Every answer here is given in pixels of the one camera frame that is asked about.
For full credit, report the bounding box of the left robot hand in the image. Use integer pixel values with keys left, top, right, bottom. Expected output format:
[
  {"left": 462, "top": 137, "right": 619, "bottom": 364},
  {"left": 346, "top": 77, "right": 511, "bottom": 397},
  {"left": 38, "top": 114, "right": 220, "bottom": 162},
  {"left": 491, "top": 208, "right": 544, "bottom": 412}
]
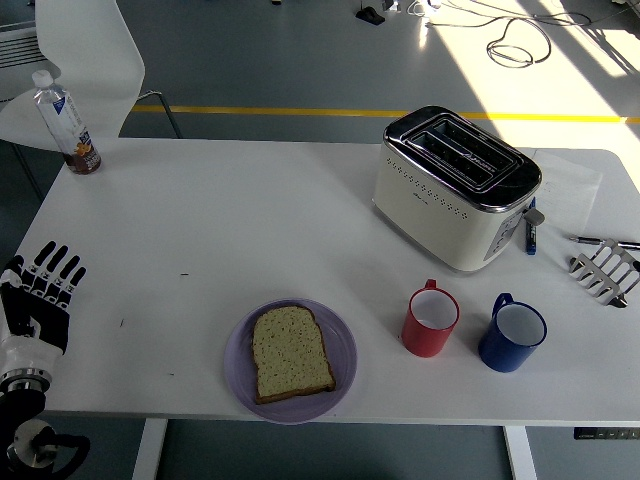
[{"left": 0, "top": 241, "right": 87, "bottom": 374}]

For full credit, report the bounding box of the bread slice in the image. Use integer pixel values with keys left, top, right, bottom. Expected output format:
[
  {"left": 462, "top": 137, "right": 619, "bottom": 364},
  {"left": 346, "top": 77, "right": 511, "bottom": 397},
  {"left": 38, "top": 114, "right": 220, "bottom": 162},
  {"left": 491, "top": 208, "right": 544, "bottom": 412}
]
[{"left": 250, "top": 304, "right": 337, "bottom": 405}]

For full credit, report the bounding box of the purple plastic plate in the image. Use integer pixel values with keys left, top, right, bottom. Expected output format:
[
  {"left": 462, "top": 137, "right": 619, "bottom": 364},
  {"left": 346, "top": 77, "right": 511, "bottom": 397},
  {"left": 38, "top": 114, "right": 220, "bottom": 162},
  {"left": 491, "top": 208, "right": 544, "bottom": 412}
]
[{"left": 223, "top": 298, "right": 359, "bottom": 425}]

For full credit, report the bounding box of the white table leg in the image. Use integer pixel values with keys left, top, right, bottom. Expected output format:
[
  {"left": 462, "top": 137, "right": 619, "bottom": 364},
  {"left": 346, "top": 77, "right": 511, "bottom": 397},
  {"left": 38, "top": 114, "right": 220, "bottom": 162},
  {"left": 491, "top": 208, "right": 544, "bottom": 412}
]
[
  {"left": 130, "top": 418, "right": 169, "bottom": 480},
  {"left": 502, "top": 425, "right": 539, "bottom": 480}
]

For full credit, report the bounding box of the clear plastic drink bottle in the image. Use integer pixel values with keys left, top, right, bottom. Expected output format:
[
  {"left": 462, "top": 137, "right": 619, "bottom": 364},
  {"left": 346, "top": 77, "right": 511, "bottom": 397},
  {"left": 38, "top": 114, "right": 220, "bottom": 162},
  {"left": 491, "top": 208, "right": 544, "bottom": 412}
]
[{"left": 30, "top": 69, "right": 104, "bottom": 176}]

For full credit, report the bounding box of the white chair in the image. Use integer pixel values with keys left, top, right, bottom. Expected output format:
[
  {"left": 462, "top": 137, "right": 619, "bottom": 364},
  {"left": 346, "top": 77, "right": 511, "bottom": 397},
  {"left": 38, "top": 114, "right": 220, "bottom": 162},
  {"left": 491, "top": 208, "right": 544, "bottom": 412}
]
[{"left": 0, "top": 0, "right": 184, "bottom": 201}]

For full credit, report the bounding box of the white slatted radiator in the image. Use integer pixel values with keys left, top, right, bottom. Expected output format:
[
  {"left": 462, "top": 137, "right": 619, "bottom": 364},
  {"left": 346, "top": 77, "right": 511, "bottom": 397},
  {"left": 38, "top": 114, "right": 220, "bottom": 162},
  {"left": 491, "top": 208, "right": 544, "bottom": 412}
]
[{"left": 0, "top": 19, "right": 50, "bottom": 72}]

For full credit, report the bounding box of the red enamel mug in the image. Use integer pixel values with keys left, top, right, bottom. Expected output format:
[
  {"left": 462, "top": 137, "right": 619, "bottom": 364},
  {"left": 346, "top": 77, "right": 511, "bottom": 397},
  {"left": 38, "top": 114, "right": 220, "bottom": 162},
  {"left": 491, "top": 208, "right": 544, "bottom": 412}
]
[{"left": 401, "top": 278, "right": 461, "bottom": 359}]

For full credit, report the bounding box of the cream and chrome toaster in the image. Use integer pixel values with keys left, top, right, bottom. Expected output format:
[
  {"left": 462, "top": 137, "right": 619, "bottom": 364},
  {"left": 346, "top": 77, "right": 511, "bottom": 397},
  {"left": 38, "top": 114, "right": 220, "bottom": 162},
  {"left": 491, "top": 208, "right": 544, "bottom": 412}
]
[{"left": 372, "top": 104, "right": 545, "bottom": 275}]

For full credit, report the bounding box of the black floor device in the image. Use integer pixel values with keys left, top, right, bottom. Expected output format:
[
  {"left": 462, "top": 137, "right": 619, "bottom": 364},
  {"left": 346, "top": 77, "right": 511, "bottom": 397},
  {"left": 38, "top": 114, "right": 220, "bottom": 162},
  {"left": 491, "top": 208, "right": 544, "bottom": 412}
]
[{"left": 355, "top": 0, "right": 386, "bottom": 25}]

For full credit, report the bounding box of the blue enamel mug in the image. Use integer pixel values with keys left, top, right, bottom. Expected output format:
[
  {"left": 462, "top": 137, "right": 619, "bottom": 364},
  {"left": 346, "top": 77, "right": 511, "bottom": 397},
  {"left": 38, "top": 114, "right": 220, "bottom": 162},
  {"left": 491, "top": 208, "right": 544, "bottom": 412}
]
[{"left": 478, "top": 292, "right": 548, "bottom": 374}]

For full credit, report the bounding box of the blue marker pen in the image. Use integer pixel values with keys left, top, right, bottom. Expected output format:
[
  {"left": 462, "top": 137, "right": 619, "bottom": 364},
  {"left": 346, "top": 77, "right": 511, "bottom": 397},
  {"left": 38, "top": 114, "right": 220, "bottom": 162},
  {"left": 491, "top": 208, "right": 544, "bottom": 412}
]
[{"left": 523, "top": 197, "right": 539, "bottom": 256}]

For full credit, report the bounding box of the white paper sheet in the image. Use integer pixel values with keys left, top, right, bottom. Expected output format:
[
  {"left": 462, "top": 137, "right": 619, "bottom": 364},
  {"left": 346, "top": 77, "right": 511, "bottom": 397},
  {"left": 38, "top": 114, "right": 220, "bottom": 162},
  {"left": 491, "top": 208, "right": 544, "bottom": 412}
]
[{"left": 532, "top": 148, "right": 604, "bottom": 229}]

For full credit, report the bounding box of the silver ballpoint pen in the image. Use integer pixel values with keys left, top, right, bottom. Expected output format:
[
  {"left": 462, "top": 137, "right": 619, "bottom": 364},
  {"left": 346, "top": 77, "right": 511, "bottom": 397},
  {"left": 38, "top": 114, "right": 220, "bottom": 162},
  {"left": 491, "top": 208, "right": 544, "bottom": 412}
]
[{"left": 567, "top": 234, "right": 640, "bottom": 250}]

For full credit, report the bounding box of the silver metal toast rack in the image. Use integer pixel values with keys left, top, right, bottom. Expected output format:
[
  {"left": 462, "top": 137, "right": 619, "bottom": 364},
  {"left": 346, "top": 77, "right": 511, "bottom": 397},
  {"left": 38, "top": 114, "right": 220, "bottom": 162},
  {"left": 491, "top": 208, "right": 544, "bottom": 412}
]
[{"left": 568, "top": 238, "right": 640, "bottom": 309}]

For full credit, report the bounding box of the black table control panel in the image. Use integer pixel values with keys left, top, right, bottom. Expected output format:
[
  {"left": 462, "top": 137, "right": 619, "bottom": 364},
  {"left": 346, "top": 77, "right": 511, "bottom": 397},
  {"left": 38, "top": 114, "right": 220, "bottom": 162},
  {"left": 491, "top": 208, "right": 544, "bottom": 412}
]
[{"left": 573, "top": 427, "right": 640, "bottom": 442}]

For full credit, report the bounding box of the white floor cable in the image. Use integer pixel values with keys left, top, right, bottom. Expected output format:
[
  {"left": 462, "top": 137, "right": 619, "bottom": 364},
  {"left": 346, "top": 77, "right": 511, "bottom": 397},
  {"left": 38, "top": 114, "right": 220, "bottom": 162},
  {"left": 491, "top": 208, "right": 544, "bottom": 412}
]
[{"left": 407, "top": 0, "right": 442, "bottom": 19}]

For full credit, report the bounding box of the grey floor cable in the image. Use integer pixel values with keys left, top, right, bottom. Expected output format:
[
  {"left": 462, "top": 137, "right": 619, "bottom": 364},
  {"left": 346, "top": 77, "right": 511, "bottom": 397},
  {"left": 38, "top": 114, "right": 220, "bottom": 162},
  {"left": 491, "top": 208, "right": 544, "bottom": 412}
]
[{"left": 427, "top": 0, "right": 594, "bottom": 67}]

